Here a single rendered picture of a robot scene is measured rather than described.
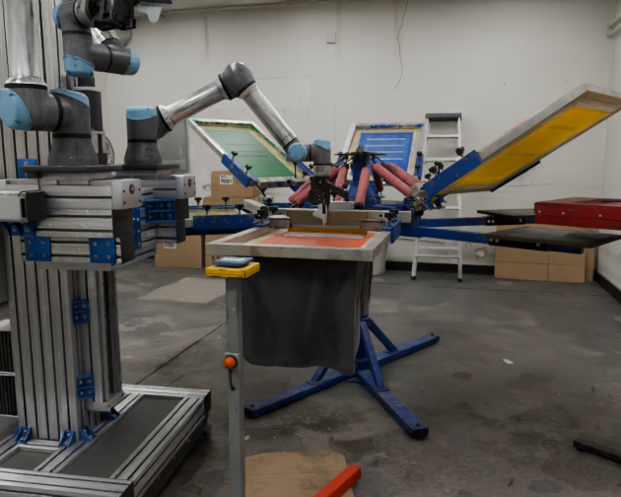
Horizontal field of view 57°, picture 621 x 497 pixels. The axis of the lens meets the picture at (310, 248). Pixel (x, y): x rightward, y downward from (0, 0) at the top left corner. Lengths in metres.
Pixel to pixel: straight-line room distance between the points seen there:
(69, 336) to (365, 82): 5.04
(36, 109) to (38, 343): 0.90
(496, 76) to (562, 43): 0.70
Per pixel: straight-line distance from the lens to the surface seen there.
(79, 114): 1.96
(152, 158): 2.37
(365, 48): 6.72
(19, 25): 1.93
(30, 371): 2.41
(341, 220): 2.44
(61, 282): 2.23
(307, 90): 6.79
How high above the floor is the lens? 1.28
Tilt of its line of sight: 9 degrees down
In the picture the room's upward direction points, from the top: straight up
